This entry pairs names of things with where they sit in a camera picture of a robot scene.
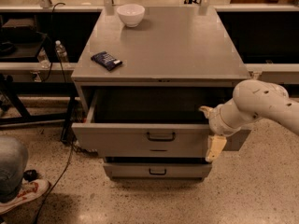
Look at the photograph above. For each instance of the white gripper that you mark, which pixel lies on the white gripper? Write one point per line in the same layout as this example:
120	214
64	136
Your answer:
217	121

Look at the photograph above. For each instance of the grey top drawer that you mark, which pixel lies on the grey top drawer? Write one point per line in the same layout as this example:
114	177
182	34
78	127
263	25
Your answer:
149	121

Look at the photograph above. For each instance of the grey drawer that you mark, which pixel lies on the grey drawer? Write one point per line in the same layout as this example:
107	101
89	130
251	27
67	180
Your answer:
149	121
157	170

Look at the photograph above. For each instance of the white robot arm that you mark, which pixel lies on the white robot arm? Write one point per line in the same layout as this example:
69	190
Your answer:
252	100

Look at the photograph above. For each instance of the grey metal drawer cabinet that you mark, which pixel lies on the grey metal drawer cabinet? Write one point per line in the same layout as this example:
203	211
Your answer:
171	47

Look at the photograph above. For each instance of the grey bottom drawer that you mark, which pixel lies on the grey bottom drawer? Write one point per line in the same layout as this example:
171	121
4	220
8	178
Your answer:
157	170

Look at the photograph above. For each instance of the dark blue snack packet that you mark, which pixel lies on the dark blue snack packet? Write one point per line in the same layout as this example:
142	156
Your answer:
106	60

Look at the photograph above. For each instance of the white ceramic bowl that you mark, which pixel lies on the white ceramic bowl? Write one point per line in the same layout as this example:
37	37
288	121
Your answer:
131	14

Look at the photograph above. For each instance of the clear plastic water bottle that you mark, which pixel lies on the clear plastic water bottle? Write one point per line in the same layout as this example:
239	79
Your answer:
61	52

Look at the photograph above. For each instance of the white and red sneaker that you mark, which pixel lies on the white and red sneaker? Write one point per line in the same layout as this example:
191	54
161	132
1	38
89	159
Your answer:
23	193

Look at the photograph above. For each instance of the person's leg in jeans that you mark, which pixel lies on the person's leg in jeans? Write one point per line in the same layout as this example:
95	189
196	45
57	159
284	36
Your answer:
13	161

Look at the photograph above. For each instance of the black metal stand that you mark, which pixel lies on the black metal stand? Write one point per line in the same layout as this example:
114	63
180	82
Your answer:
11	91

